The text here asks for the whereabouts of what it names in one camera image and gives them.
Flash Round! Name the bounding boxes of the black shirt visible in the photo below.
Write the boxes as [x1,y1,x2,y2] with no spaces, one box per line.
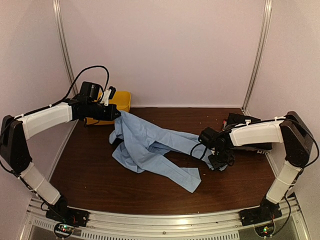
[222,113,272,151]

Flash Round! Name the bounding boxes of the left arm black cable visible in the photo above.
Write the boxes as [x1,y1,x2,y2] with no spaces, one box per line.
[63,65,111,101]

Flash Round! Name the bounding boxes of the grey shirt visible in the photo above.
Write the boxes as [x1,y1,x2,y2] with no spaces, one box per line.
[231,147,271,154]

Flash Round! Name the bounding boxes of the left aluminium frame post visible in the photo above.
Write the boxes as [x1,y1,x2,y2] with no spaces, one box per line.
[52,0,74,86]

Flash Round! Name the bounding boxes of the aluminium front rail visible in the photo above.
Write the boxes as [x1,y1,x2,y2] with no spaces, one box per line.
[26,204,305,240]

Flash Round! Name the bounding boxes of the light blue long sleeve shirt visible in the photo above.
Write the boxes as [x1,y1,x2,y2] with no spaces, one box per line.
[109,111,213,193]

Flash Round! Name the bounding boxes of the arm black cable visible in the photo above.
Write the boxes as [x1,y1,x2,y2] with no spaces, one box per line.
[190,142,213,160]
[63,65,111,101]

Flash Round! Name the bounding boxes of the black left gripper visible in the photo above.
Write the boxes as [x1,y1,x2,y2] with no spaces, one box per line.
[87,101,121,121]

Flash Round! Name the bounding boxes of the aluminium frame post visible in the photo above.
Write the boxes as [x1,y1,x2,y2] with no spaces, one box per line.
[52,0,74,86]
[241,0,273,115]

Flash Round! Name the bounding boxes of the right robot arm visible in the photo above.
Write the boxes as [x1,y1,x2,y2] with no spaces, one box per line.
[198,111,317,221]

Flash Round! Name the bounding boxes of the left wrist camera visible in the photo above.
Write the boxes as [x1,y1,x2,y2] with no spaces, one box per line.
[100,86,117,106]

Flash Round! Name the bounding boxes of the yellow plastic basket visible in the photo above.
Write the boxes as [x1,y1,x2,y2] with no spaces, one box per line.
[85,91,132,126]

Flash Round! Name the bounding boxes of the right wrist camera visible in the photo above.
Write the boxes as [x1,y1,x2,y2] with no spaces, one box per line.
[198,127,218,148]

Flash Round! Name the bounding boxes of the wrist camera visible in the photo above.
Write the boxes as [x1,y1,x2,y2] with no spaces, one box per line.
[198,127,218,148]
[100,86,117,106]

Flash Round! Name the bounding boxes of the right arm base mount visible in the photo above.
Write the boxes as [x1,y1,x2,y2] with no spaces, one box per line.
[238,206,282,227]

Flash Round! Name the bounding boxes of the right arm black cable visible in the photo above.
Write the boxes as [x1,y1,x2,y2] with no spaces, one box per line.
[190,142,213,160]

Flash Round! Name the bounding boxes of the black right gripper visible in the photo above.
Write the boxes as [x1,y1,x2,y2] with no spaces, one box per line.
[208,147,236,171]

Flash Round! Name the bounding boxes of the right aluminium frame post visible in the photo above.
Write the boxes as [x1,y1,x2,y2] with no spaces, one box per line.
[241,0,273,115]

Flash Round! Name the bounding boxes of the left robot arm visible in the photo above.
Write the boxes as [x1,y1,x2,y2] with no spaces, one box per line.
[0,82,121,222]

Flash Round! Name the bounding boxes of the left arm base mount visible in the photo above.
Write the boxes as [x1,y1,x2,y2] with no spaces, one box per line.
[45,207,90,227]

